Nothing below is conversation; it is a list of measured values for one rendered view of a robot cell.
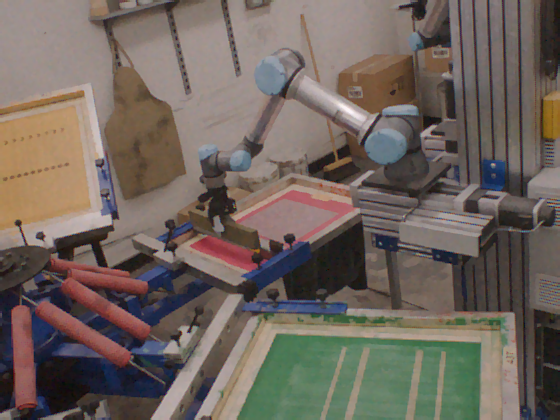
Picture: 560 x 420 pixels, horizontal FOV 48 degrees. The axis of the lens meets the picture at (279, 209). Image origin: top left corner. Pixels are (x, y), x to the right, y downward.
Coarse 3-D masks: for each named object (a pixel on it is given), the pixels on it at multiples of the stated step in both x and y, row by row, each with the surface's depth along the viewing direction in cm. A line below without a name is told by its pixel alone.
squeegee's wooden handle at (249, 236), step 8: (192, 208) 258; (192, 216) 256; (200, 216) 251; (192, 224) 259; (200, 224) 254; (208, 224) 249; (224, 224) 240; (232, 224) 237; (240, 224) 236; (224, 232) 242; (232, 232) 238; (240, 232) 234; (248, 232) 230; (256, 232) 230; (240, 240) 236; (248, 240) 232; (256, 240) 231; (256, 248) 231
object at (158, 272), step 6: (150, 270) 229; (156, 270) 228; (162, 270) 228; (168, 270) 228; (180, 270) 231; (144, 276) 226; (150, 276) 225; (156, 276) 225; (162, 276) 226; (174, 276) 230; (150, 282) 224; (156, 282) 225; (162, 282) 227; (150, 288) 224; (156, 288) 226
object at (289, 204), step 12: (288, 192) 293; (300, 192) 291; (276, 204) 283; (288, 204) 281; (300, 204) 279; (312, 204) 277; (252, 216) 276; (264, 216) 274; (276, 216) 272; (288, 216) 270; (264, 228) 264; (204, 240) 263; (216, 240) 261; (204, 252) 254; (216, 252) 252; (228, 252) 250
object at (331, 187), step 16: (288, 176) 302; (304, 176) 298; (256, 192) 291; (272, 192) 294; (336, 192) 281; (240, 208) 283; (336, 224) 248; (352, 224) 252; (176, 240) 263; (320, 240) 241
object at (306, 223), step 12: (324, 204) 275; (336, 204) 273; (348, 204) 270; (300, 216) 268; (312, 216) 266; (324, 216) 264; (336, 216) 262; (276, 228) 262; (288, 228) 260; (300, 228) 258; (312, 228) 256; (276, 240) 252; (240, 252) 248; (252, 252) 246; (240, 264) 239; (252, 264) 238
